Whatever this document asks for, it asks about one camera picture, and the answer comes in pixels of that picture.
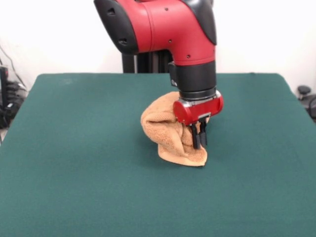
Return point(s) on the black electronics box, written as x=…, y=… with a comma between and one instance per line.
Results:
x=3, y=79

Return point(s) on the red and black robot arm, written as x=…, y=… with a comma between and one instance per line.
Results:
x=168, y=29

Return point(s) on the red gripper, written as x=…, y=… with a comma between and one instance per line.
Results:
x=197, y=111

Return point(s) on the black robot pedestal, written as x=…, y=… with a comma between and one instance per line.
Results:
x=148, y=61

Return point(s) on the dark green table cloth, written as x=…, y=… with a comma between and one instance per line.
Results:
x=74, y=148

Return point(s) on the orange terry towel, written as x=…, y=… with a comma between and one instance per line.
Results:
x=168, y=140

